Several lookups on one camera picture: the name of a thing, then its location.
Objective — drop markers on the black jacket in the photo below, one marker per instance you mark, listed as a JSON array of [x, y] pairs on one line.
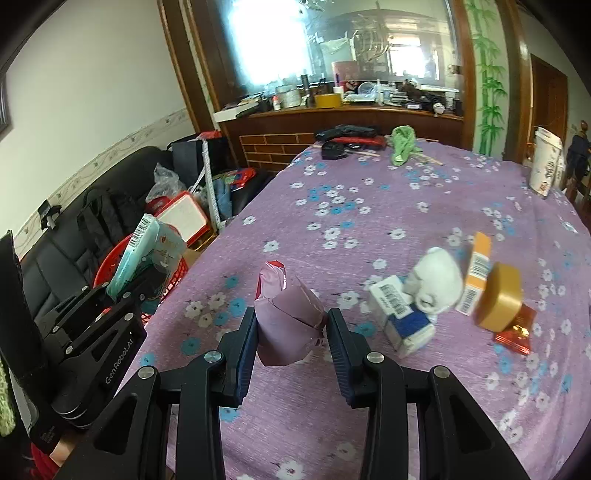
[[106, 226]]

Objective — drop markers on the red foil packet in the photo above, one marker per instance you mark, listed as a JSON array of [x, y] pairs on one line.
[[519, 334]]

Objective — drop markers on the blue white medicine box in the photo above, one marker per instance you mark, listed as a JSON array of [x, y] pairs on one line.
[[406, 318]]

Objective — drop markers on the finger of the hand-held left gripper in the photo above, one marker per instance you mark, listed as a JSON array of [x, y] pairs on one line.
[[69, 314], [124, 309]]

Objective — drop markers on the purple floral tablecloth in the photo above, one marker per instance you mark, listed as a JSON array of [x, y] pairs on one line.
[[369, 207]]

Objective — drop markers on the person's green patterned clothing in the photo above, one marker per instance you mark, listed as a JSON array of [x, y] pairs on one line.
[[6, 397]]

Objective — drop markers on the light blue tissue packet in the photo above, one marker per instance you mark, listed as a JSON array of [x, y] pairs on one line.
[[138, 249]]

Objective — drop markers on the large yellow tape roll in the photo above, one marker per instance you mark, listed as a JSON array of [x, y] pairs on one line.
[[501, 297]]

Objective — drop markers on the green cloth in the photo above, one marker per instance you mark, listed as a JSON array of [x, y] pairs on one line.
[[404, 143]]

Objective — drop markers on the orange box with barcode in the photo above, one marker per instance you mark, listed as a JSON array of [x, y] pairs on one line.
[[478, 272]]

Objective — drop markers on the wooden door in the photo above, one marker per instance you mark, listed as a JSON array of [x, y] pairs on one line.
[[547, 106]]

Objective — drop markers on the white printed paper cup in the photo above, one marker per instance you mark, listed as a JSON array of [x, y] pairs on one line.
[[545, 161]]

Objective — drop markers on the red plastic basket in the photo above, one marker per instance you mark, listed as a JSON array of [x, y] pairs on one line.
[[111, 263]]

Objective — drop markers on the red blue printed bag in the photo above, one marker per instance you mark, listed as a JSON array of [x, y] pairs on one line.
[[238, 177]]

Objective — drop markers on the white red-rimmed container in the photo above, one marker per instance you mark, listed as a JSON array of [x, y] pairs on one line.
[[182, 217]]

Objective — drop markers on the black leather sofa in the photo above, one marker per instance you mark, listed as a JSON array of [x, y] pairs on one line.
[[60, 267]]

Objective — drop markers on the flat white box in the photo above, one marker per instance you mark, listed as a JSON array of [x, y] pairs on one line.
[[233, 111]]

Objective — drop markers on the pink plastic bag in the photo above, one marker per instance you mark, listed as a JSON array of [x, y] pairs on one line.
[[288, 323]]

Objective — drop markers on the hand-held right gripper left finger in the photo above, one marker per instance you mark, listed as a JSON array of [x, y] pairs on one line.
[[244, 364]]

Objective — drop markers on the wooden counter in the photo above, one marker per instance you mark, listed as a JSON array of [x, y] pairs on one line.
[[277, 138]]

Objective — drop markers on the dark picture frame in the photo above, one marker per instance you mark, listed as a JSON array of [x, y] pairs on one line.
[[4, 106]]

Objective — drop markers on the dark paper bag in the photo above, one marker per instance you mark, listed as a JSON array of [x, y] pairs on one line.
[[189, 157]]

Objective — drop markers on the green bamboo wall decal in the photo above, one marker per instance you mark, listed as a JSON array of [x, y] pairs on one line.
[[487, 78]]

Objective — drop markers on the glass partition window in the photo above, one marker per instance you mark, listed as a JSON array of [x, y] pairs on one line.
[[323, 46]]

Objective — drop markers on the clear plastic bag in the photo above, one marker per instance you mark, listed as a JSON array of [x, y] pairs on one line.
[[166, 182]]

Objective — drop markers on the black wall clamp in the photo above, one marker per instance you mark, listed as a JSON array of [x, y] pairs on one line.
[[48, 214]]

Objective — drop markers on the black and red tool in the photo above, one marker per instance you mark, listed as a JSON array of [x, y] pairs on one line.
[[351, 133]]

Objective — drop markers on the thin wooden stick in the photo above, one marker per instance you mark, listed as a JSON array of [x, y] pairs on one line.
[[429, 159], [368, 153]]

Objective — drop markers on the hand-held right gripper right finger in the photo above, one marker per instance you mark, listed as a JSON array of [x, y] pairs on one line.
[[341, 364]]

